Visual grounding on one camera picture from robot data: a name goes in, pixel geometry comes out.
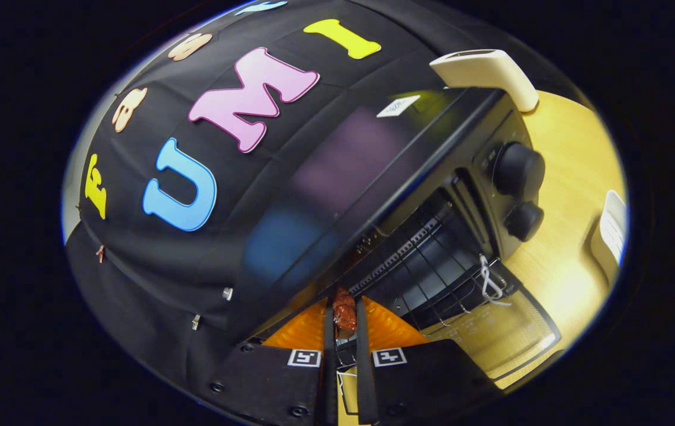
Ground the brown meat strip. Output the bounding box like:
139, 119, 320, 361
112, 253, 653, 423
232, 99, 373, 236
332, 287, 357, 339

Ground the white rectangular dish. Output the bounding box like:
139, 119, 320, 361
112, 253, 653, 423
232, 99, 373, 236
589, 189, 629, 288

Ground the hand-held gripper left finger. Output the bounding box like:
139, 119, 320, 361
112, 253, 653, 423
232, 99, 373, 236
204, 299, 338, 426

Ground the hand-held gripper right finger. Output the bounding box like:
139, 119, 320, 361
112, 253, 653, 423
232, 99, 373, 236
355, 296, 504, 426

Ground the black backdrop cloth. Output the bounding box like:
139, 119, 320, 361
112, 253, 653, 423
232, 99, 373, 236
65, 0, 528, 409

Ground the cream slot toaster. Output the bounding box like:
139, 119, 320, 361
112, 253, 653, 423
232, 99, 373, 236
430, 49, 539, 113

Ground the black toaster oven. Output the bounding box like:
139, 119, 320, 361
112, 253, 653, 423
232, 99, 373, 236
228, 88, 562, 415

